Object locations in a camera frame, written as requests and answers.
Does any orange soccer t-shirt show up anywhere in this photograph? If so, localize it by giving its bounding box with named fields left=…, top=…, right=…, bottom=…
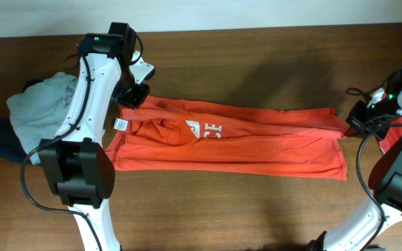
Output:
left=106, top=96, right=347, bottom=180

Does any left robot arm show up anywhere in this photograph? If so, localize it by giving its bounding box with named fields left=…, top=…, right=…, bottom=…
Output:
left=37, top=22, right=155, bottom=250

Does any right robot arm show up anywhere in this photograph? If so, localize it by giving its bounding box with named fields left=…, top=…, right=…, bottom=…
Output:
left=306, top=68, right=402, bottom=251

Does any folded grey shirt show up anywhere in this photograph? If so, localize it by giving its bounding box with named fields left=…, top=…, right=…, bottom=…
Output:
left=6, top=73, right=77, bottom=153

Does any folded navy garment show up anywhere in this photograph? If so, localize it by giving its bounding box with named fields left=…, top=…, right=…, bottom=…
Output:
left=0, top=79, right=43, bottom=163

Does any left black cable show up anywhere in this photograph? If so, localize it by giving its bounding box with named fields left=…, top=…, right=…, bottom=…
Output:
left=20, top=33, right=144, bottom=251

